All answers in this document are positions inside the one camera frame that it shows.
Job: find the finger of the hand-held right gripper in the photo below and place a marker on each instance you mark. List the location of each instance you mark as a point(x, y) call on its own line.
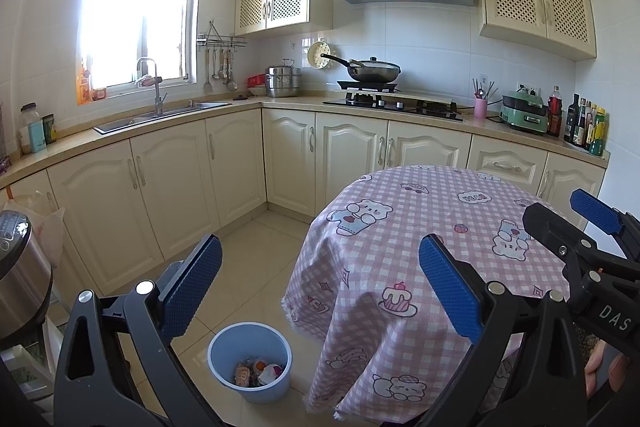
point(595, 207)
point(550, 229)

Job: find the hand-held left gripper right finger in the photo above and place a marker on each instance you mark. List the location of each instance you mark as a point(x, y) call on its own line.
point(447, 287)

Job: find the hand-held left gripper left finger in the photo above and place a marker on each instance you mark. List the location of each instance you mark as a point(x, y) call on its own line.
point(195, 287)

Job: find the blue plastic bucket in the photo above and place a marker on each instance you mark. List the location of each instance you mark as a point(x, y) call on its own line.
point(235, 342)

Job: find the white plastic bag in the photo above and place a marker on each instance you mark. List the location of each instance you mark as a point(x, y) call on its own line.
point(270, 373)
point(50, 232)

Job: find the person's right hand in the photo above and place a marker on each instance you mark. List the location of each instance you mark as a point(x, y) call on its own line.
point(595, 367)

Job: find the pink checkered tablecloth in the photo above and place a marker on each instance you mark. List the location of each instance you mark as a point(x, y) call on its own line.
point(400, 237)

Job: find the green bottle yellow cap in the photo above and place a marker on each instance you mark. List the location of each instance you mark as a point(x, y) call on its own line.
point(598, 137)

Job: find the small dark glass bottle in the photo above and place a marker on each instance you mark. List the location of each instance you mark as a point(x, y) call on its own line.
point(581, 127)

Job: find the tall dark glass bottle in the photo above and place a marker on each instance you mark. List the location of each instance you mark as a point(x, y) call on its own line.
point(571, 122)

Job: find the cream lower cabinets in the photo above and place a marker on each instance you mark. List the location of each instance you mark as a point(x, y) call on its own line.
point(190, 177)

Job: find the green electric cooker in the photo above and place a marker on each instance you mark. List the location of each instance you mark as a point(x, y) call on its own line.
point(524, 117)

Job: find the pink utensil holder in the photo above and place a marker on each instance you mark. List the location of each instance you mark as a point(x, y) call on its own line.
point(480, 108)

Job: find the white hanging plastic bag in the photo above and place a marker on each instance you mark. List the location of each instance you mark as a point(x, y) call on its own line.
point(50, 232)

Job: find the silver rice cooker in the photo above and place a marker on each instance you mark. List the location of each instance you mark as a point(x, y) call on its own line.
point(20, 277)

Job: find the steel sink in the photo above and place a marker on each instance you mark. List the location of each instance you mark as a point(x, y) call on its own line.
point(130, 123)

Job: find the metal faucet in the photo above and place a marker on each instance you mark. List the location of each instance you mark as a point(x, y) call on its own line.
point(159, 101)

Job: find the black gas stove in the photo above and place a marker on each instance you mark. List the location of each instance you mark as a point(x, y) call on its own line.
point(390, 104)

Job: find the metal spatula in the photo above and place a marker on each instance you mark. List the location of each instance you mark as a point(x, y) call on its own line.
point(207, 84)

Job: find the white bowl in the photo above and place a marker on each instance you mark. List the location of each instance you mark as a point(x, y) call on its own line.
point(257, 91)

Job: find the metal skimmer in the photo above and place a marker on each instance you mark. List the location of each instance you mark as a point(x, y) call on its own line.
point(231, 84)

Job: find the red container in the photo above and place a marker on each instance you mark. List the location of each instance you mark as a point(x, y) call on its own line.
point(256, 81)

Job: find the small red box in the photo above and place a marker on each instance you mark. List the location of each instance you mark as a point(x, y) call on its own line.
point(99, 94)

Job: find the teal carton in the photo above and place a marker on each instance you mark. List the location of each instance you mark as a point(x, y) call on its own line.
point(37, 138)

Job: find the steel steamer pot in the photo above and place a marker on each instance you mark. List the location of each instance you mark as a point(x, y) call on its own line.
point(283, 84)

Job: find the black wok with lid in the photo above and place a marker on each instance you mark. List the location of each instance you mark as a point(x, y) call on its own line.
point(375, 69)

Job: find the plastic jar dark lid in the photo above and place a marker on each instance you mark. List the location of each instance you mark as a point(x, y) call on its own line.
point(27, 114)

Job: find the metal utensil rack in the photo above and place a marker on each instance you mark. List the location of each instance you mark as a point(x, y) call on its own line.
point(220, 41)

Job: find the white perforated steamer plate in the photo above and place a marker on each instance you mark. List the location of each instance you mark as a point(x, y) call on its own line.
point(315, 54)

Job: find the window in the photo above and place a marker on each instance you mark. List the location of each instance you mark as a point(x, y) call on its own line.
point(130, 7)

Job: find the wall power socket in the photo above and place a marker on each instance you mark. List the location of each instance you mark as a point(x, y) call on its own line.
point(527, 87)

